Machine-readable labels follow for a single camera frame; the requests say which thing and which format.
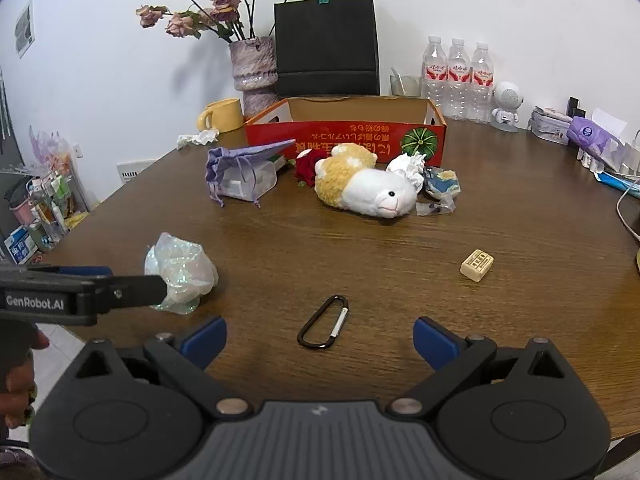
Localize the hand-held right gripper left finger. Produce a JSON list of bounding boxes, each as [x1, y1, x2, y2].
[[75, 316, 253, 422]]

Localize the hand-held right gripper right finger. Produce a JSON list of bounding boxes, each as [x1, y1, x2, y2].
[[412, 316, 568, 422]]

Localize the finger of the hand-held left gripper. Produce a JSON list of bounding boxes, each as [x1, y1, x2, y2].
[[30, 265, 114, 278], [95, 274, 168, 314]]

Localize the iridescent plastic bag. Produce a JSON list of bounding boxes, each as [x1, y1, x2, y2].
[[144, 232, 220, 315]]

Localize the cream rectangular eraser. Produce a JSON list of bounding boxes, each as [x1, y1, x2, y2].
[[460, 248, 495, 281]]

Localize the black carabiner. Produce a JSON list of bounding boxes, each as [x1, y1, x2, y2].
[[297, 295, 350, 349]]

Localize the purple drawstring pouch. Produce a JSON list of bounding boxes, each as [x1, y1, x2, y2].
[[206, 139, 297, 209]]

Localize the blue and yellow packet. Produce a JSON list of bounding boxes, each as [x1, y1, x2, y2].
[[424, 165, 462, 200]]

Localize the clear plastic box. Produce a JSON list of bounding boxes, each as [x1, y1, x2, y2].
[[220, 156, 278, 200]]

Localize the white and yellow plush toy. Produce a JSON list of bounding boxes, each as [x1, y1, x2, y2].
[[314, 142, 419, 219]]

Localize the large white tissue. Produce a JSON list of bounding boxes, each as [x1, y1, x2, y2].
[[386, 152, 427, 192]]

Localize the red fabric rose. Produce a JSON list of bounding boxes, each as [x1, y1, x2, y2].
[[293, 150, 329, 189]]

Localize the red cardboard box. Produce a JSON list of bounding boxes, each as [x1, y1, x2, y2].
[[244, 96, 447, 165]]

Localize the person's left hand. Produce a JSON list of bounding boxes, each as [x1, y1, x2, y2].
[[0, 329, 51, 432]]

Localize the cluttered storage rack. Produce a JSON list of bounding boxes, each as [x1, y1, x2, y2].
[[0, 129, 87, 266]]

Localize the small clear bag dark bits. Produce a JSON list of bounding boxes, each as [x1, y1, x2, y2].
[[415, 195, 456, 217]]

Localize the small crumpled tissue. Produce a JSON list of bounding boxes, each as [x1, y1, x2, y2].
[[176, 129, 221, 150]]

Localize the yellow mug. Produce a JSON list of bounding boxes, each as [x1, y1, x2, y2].
[[197, 98, 245, 134]]

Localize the small white vials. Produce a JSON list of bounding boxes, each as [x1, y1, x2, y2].
[[579, 147, 607, 172]]

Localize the grey printed tin case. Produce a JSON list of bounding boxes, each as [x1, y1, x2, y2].
[[530, 106, 576, 146]]

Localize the blue and white tube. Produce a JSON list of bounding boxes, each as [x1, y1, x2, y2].
[[595, 170, 640, 197]]

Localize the mottled purple vase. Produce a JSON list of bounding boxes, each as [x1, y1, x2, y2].
[[229, 36, 279, 121]]

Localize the white robot figurine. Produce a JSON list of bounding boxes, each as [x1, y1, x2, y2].
[[490, 81, 525, 133]]

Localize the glass cup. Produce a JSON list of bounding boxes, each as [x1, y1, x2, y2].
[[390, 74, 424, 98]]

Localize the purple tissue pack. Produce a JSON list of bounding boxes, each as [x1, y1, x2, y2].
[[566, 108, 629, 159]]

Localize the white power adapter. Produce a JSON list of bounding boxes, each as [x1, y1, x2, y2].
[[621, 130, 640, 177]]

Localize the dried pink rose bouquet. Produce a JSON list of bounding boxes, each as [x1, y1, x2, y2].
[[136, 0, 269, 44]]

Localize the black paper bag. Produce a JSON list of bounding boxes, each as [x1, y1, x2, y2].
[[274, 0, 381, 98]]

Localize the white cable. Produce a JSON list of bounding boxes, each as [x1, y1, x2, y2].
[[616, 186, 640, 244]]

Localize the wall poster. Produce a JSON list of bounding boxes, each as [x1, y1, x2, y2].
[[14, 0, 35, 60]]

